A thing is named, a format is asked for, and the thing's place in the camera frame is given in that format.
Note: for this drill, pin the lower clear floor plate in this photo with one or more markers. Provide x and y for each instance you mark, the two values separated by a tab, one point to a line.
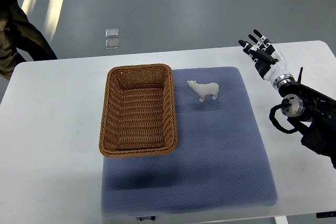
112	43

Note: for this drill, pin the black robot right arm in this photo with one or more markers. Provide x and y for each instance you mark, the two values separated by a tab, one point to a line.
306	111

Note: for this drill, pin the brown wicker basket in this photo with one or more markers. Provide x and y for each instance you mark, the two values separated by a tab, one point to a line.
138	115

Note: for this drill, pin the upper clear floor plate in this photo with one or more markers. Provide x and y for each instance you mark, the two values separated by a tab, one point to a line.
112	32

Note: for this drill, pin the clear floor plate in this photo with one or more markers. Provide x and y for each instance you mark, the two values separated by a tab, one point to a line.
112	43
112	32

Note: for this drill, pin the blue quilted mat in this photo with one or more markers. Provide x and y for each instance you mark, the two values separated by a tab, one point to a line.
219	162

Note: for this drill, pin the black table control panel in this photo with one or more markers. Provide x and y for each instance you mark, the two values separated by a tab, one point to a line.
325	215

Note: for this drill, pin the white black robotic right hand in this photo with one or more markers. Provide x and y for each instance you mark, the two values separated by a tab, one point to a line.
268	59

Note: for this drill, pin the person in dark clothes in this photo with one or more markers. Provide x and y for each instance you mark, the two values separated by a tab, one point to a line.
18	33

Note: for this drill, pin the black mat label tag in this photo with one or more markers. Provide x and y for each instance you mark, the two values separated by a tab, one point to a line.
149	218

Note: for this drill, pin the white bear figurine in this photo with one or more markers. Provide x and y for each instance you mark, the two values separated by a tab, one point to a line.
204	89

